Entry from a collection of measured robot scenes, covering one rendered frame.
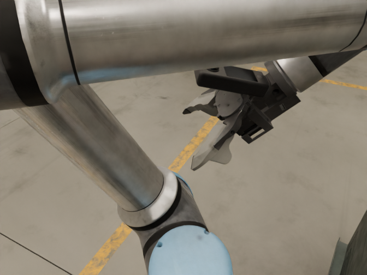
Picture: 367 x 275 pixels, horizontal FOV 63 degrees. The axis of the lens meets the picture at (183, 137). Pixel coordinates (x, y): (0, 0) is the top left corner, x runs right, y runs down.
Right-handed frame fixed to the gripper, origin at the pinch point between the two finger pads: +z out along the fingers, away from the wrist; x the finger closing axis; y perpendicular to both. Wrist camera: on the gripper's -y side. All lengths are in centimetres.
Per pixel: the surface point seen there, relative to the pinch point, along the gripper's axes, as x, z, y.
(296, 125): 179, 15, 215
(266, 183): 101, 49, 167
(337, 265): 7, 12, 108
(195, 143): 159, 91, 139
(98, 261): 46, 135, 74
